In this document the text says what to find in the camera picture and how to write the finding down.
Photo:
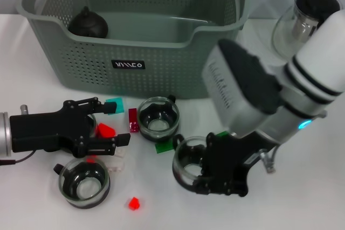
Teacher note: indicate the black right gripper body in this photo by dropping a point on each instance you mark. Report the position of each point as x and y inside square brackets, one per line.
[223, 165]

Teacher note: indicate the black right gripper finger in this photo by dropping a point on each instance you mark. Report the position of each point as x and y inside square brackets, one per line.
[205, 187]

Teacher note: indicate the green toy brick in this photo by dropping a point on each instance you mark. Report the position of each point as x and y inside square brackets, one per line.
[222, 133]
[163, 147]

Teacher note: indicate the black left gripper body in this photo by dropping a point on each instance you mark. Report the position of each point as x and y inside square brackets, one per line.
[48, 127]

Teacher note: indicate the grey perforated storage bin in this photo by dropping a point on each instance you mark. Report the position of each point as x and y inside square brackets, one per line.
[161, 79]

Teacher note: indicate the black ceramic teapot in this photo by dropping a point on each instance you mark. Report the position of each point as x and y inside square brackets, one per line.
[87, 26]

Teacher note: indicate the dark red toy brick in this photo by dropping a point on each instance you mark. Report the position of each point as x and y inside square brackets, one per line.
[132, 118]

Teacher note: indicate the white flat toy brick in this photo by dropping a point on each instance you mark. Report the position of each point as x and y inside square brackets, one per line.
[121, 152]
[117, 166]

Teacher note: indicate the teal toy brick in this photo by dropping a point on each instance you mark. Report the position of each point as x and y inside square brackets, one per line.
[120, 106]

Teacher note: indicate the red sloped toy brick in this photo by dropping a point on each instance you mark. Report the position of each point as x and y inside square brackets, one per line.
[106, 131]

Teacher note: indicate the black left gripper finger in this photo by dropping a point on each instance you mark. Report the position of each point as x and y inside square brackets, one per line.
[107, 146]
[109, 107]

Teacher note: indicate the glass teacup with black base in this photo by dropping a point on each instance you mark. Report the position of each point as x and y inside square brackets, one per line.
[93, 126]
[157, 126]
[186, 170]
[83, 187]

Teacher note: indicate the small red toy brick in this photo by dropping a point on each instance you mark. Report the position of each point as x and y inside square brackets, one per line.
[91, 160]
[134, 203]

